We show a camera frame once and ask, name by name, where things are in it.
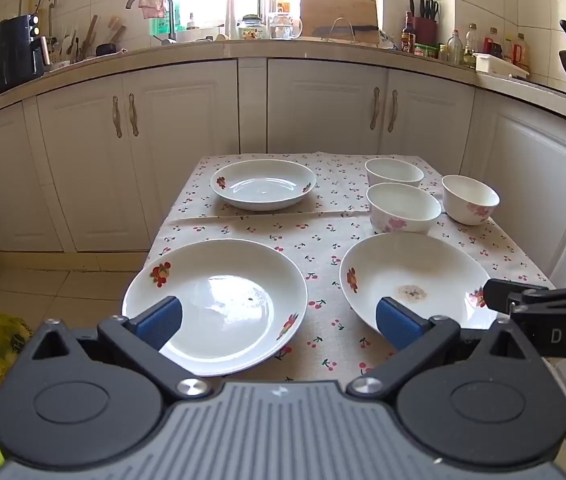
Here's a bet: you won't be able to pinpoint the white pink-flower bowl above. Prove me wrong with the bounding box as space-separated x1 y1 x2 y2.
365 157 424 189
442 174 501 226
366 182 442 235

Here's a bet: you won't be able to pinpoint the clear glass bottle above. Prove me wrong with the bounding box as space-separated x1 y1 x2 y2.
446 29 465 65

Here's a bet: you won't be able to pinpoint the wooden brush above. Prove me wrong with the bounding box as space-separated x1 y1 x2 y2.
107 15 127 47

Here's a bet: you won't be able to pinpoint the white kitchen cabinets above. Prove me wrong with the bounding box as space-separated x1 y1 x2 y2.
0 52 566 461

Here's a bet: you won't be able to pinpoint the wire rack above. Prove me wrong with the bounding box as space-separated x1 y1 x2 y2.
330 16 357 44

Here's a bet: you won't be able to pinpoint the dark soy sauce bottle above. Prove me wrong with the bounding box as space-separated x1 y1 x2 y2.
401 11 417 53

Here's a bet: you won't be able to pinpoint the black air fryer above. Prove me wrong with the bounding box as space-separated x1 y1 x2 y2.
0 14 46 95

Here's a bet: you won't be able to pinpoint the glass pitcher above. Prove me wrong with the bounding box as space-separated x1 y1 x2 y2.
268 10 304 40

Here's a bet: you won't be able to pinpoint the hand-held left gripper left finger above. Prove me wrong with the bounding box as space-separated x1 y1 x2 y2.
30 296 214 402

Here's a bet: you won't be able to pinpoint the beige stone countertop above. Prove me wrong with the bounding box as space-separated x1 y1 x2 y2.
0 37 566 126

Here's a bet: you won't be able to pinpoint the cherry print tablecloth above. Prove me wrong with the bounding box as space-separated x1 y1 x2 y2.
143 151 557 387

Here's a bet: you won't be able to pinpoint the yellow-cap oil bottle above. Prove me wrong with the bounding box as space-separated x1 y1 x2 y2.
464 23 479 68

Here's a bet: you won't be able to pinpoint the white floral plate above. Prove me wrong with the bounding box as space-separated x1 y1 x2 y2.
122 239 309 377
211 159 317 212
339 232 503 352

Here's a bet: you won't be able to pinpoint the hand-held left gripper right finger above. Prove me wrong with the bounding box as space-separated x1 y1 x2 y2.
345 296 531 402

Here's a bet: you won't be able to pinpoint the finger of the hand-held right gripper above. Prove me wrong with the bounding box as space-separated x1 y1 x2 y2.
482 278 566 314

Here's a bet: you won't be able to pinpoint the wooden cutting board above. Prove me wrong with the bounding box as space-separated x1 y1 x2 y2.
299 0 380 44

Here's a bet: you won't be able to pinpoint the dark red knife block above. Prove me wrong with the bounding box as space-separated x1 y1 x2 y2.
409 0 439 47

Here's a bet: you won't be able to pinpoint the red seasoning bottle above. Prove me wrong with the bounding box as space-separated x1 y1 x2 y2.
483 27 503 59

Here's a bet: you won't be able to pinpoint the white plastic tray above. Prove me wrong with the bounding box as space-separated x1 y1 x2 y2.
474 52 530 80

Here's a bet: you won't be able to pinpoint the pink dish cloth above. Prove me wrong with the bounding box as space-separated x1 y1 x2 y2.
138 0 168 19

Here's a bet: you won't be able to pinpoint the orange oil bottle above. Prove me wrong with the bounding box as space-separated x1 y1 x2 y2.
512 33 532 74

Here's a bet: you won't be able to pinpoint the metal kitchen faucet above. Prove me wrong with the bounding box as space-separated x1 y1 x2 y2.
125 0 180 44

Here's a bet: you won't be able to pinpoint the green dish soap bottle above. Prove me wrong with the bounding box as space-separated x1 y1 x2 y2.
150 0 181 37

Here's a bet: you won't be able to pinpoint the floral glass jar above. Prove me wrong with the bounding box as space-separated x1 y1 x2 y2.
237 14 270 41

